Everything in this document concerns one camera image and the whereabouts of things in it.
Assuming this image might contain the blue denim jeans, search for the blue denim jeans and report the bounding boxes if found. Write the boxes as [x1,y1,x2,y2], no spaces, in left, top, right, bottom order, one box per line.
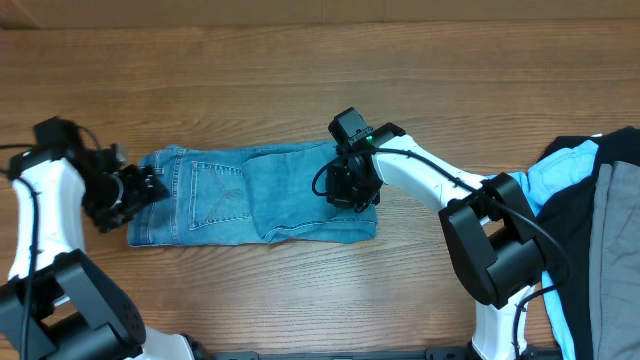
[127,142,378,247]

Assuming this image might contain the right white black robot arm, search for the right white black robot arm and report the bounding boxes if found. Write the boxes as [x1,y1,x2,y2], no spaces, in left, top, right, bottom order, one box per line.
[319,108,552,359]

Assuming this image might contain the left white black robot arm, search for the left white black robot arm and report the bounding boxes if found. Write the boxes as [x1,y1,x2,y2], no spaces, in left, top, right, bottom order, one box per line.
[1,117,209,360]

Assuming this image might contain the light blue shirt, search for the light blue shirt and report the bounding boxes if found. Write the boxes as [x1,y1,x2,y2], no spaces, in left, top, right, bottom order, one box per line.
[510,139,598,360]

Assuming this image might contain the black garment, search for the black garment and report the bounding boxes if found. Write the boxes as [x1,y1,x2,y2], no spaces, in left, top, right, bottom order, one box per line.
[537,127,639,359]

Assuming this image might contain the grey garment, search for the grey garment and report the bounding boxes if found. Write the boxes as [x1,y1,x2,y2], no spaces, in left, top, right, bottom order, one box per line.
[589,161,639,360]

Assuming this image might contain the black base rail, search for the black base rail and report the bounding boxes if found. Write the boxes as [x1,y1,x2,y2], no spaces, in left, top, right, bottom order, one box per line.
[179,333,566,360]

